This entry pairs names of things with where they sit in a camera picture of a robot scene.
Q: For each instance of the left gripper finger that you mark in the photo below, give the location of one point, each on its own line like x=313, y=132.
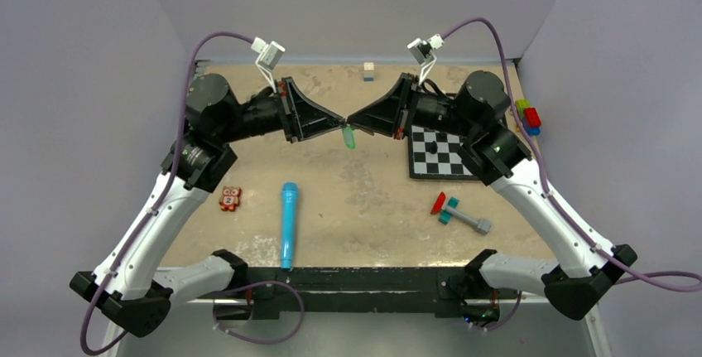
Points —
x=307, y=111
x=307, y=131

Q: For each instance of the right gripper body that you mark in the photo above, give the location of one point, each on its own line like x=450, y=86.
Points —
x=428, y=110

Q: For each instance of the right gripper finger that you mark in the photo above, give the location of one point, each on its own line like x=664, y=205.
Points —
x=385, y=111
x=391, y=133

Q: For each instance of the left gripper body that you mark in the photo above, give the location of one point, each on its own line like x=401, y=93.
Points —
x=269, y=113

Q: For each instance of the green key tag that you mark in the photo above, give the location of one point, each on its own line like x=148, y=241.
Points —
x=348, y=138

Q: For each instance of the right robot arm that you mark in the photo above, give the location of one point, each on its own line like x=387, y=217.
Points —
x=586, y=265

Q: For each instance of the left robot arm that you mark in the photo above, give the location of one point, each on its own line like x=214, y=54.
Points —
x=126, y=287

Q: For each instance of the black chess piece lower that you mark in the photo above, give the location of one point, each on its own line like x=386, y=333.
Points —
x=432, y=148

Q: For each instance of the black white chessboard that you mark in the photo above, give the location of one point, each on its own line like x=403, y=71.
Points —
x=445, y=165

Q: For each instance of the white blue small block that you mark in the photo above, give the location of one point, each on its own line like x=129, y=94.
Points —
x=368, y=71

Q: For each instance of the red owl block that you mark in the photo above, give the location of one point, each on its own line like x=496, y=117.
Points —
x=230, y=198

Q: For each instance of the colourful toy block train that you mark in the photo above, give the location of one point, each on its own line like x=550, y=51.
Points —
x=529, y=117

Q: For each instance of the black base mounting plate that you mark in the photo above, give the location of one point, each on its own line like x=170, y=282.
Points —
x=443, y=292

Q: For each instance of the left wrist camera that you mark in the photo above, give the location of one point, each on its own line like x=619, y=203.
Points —
x=268, y=56

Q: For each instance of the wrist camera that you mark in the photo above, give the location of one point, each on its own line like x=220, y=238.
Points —
x=268, y=56
x=424, y=53

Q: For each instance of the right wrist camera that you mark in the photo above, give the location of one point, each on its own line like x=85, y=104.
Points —
x=424, y=53

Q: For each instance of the toy bolt with propeller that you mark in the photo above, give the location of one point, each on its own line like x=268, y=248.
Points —
x=446, y=209

